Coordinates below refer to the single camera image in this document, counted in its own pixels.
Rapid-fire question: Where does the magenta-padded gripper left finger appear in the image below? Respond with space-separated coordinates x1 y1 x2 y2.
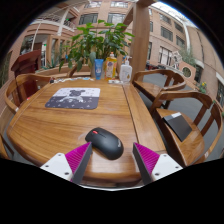
39 141 94 185

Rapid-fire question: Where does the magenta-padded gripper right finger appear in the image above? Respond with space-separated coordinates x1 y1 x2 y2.
132 142 184 185

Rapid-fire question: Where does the black computer mouse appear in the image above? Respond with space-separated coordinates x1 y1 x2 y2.
84 127 125 161

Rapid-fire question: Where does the grey printed mouse pad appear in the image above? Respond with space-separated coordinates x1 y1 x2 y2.
44 87 101 111

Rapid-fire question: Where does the dark notebook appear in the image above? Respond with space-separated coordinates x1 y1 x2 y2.
162 112 193 143

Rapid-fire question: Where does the white wrapped packet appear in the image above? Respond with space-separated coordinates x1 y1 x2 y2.
108 79 125 85

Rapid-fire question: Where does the clear pump dispenser bottle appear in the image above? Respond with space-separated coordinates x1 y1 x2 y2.
119 55 133 84

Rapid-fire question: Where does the yellow flowering potted plant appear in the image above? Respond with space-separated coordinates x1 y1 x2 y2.
197 81 208 95

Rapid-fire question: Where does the blue squeeze tube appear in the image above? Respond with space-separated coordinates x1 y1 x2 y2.
94 58 105 81

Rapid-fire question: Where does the yellow liquid bottle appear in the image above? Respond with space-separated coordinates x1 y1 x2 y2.
105 51 118 81

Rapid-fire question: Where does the white abstract sculpture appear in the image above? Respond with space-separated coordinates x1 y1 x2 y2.
171 50 183 70

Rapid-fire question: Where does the dark red wooden lectern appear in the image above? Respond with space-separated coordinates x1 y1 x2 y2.
10 49 43 78

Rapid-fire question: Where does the large green potted plant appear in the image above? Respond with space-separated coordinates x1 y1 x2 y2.
59 19 135 80

